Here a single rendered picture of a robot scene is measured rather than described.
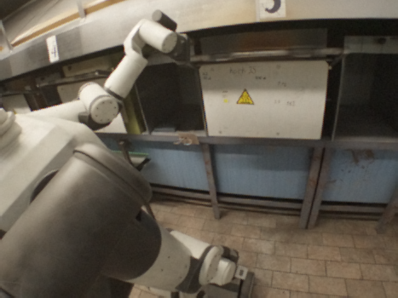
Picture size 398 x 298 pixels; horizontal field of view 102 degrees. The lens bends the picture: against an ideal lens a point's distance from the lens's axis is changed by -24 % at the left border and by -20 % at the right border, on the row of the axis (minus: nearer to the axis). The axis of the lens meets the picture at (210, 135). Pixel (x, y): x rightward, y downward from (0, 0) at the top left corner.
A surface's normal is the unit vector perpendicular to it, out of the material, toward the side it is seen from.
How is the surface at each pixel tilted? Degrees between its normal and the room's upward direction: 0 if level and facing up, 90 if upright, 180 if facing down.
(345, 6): 80
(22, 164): 46
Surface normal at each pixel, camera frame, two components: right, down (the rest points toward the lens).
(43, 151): 0.42, -0.42
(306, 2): -0.31, 0.32
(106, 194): 0.62, -0.26
